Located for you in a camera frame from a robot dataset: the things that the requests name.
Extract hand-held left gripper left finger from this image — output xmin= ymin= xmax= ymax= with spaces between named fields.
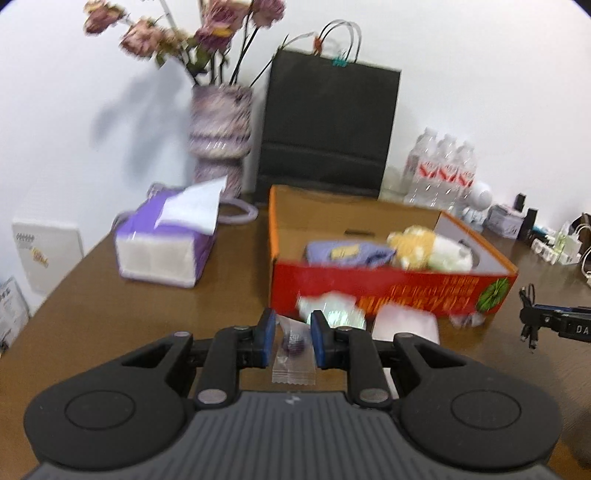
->
xmin=120 ymin=308 xmax=278 ymax=409

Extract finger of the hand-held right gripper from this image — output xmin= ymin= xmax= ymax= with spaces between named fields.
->
xmin=519 ymin=284 xmax=564 ymax=352

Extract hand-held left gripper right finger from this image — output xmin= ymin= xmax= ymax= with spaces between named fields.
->
xmin=310 ymin=310 xmax=467 ymax=409

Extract dark candy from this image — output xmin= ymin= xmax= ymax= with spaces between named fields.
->
xmin=272 ymin=318 xmax=317 ymax=386

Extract red cardboard box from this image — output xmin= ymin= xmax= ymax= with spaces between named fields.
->
xmin=269 ymin=185 xmax=519 ymax=320

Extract purple knitted pouch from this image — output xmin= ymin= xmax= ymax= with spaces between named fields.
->
xmin=305 ymin=241 xmax=397 ymax=269

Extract orange and white plush toy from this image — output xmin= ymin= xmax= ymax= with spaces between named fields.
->
xmin=387 ymin=225 xmax=474 ymax=271

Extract row of small white items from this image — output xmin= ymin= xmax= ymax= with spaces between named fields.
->
xmin=531 ymin=213 xmax=591 ymax=278

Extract small white packet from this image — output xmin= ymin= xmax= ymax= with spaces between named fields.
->
xmin=450 ymin=311 xmax=486 ymax=330

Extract small black box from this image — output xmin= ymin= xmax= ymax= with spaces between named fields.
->
xmin=516 ymin=194 xmax=539 ymax=241

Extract small grey box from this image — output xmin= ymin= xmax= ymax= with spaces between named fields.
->
xmin=487 ymin=204 xmax=525 ymax=239

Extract white astronaut figurine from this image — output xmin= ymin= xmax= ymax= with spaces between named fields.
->
xmin=462 ymin=181 xmax=494 ymax=232

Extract purple tissue box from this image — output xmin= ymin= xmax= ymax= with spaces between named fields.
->
xmin=114 ymin=176 xmax=227 ymax=289

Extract clear water bottle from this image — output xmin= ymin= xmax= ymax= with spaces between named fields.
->
xmin=431 ymin=134 xmax=459 ymax=206
xmin=403 ymin=128 xmax=437 ymax=204
xmin=455 ymin=141 xmax=478 ymax=209

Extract black paper bag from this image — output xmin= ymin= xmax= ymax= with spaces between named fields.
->
xmin=255 ymin=21 xmax=402 ymax=204

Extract purple marbled vase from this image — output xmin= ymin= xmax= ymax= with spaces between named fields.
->
xmin=190 ymin=84 xmax=254 ymax=200

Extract white spiral notebook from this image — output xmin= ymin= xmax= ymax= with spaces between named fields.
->
xmin=11 ymin=218 xmax=85 ymax=296

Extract dried pink flowers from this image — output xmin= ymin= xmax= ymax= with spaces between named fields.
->
xmin=83 ymin=0 xmax=288 ymax=86

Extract purple cord loop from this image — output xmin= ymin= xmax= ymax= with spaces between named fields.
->
xmin=219 ymin=199 xmax=259 ymax=226

